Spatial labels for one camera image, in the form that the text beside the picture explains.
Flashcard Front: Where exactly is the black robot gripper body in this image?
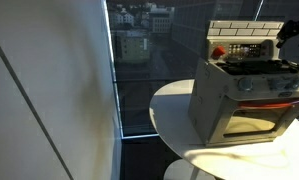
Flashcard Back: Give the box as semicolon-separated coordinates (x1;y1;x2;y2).
278;7;299;38

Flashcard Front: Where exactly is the black stove burner grate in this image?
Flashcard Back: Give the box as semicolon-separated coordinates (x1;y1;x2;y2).
218;58;299;76

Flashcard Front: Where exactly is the blue stove knob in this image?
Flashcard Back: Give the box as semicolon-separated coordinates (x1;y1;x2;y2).
286;75;299;90
237;77;254;92
268;77;287;92

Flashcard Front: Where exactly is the red round stove knob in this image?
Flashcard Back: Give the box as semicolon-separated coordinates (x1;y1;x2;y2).
211;45;227;60

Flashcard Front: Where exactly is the grey toy stove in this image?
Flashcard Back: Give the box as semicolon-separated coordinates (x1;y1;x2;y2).
188;20;299;148

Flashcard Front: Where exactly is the toy oven door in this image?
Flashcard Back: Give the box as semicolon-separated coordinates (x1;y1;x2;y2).
218;97;299;140

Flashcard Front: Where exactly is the white building outside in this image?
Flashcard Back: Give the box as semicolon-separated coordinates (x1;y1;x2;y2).
149;6;175;34

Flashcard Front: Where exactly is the yellow green building outside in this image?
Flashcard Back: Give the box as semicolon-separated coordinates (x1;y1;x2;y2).
116;30;152;65

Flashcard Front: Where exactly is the red oven door handle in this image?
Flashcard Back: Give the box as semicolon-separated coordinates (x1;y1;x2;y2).
237;99;299;110

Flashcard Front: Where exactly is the white window frame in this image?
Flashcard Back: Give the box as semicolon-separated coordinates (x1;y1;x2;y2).
102;0;161;140

